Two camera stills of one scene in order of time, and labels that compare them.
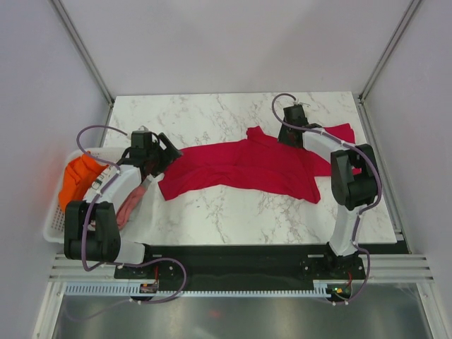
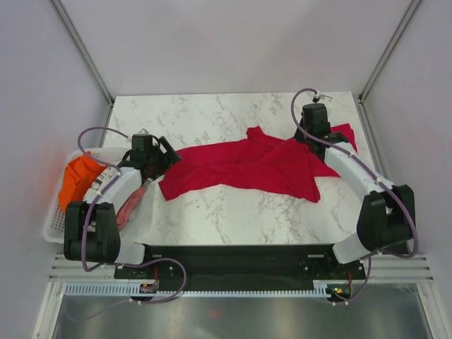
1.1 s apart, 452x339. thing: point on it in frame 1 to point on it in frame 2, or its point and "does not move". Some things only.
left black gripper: x=169 y=155 does not move
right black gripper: x=282 y=137 to x=299 y=137
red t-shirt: x=258 y=159 does not move
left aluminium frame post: x=69 y=25 does not move
